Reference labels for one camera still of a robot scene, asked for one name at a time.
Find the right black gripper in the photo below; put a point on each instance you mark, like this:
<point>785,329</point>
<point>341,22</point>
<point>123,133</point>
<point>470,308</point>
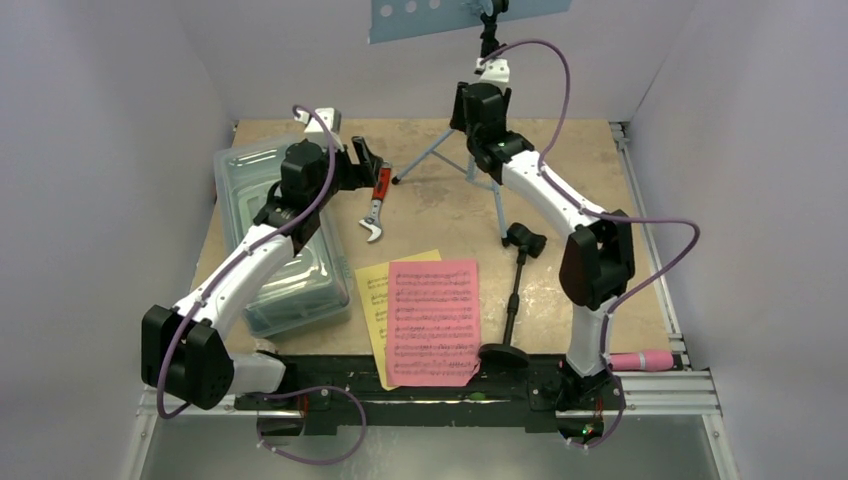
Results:
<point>488,48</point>

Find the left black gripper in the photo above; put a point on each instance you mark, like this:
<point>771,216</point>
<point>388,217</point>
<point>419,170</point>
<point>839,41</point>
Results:
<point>357,175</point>

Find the red handled adjustable wrench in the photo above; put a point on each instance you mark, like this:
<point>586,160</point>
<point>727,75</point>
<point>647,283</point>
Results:
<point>371,222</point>

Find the blue perforated music stand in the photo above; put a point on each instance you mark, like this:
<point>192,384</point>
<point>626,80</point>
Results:
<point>488,152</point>

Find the pink sheet music page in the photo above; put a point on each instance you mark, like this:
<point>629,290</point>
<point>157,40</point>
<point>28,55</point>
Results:
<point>433,323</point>

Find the black microphone stand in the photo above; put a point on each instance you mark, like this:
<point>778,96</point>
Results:
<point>504,354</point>

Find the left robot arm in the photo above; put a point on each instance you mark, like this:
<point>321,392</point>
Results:
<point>183,352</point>

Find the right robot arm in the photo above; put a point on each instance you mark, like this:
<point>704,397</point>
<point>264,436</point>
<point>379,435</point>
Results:
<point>598,259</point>

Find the yellow sheet music page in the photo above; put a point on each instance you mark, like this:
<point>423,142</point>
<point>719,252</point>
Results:
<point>372,285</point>

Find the clear plastic storage box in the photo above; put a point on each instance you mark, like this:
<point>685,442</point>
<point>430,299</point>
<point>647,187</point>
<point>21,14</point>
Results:
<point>311,291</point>

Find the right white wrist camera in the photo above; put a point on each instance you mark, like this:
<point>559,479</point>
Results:
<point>493,71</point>

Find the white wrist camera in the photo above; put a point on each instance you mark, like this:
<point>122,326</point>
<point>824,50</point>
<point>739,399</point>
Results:
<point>321,126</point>
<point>493,71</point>

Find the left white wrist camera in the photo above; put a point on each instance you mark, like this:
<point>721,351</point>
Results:
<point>321,126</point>

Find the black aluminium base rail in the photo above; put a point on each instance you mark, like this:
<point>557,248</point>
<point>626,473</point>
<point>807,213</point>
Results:
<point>344,390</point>

